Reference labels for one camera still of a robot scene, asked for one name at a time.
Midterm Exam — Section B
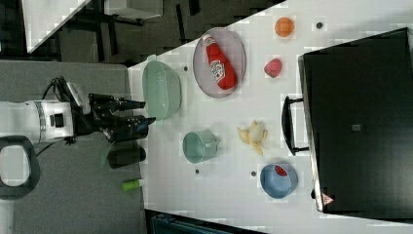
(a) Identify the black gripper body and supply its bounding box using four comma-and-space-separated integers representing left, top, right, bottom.
76, 94, 130, 142

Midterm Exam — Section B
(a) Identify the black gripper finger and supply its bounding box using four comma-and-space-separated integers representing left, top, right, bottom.
127, 115, 156, 138
119, 99, 145, 111

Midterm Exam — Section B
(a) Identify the peeled yellow banana toy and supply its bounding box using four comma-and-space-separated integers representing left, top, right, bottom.
237, 121, 268, 156

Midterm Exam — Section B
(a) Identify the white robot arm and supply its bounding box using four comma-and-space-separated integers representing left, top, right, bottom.
1, 94, 156, 201

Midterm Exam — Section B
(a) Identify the green mug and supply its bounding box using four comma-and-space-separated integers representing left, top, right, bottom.
182, 130, 219, 164

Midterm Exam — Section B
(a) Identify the black cylindrical holder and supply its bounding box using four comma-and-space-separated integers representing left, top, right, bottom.
107, 147, 146, 169

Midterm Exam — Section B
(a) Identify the green colander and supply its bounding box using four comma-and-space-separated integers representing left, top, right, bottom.
142, 55, 182, 121

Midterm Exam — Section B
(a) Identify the green cylinder object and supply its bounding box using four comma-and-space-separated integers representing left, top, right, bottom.
121, 179, 144, 192

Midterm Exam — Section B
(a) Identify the red ketchup bottle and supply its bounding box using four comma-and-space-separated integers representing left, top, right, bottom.
203, 34, 238, 90

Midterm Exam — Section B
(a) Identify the grey round plate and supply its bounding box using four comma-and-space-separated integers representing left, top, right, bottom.
193, 27, 245, 98

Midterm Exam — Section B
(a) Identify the red item in bowl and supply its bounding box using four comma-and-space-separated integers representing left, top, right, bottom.
275, 165, 287, 176

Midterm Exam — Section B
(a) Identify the red strawberry toy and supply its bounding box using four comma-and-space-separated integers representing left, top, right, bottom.
264, 58, 282, 78

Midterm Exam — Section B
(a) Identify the blue bowl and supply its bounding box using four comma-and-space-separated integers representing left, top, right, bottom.
260, 163, 298, 199

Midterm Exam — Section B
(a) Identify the orange toy fruit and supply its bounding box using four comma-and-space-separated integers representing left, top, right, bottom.
275, 18, 295, 37

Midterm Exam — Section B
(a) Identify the black toaster oven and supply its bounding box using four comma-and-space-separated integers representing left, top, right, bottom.
297, 27, 413, 223

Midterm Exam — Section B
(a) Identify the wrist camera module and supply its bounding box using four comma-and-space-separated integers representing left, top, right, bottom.
67, 82, 91, 114

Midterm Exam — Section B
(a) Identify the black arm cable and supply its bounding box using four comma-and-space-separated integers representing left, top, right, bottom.
35, 76, 71, 157

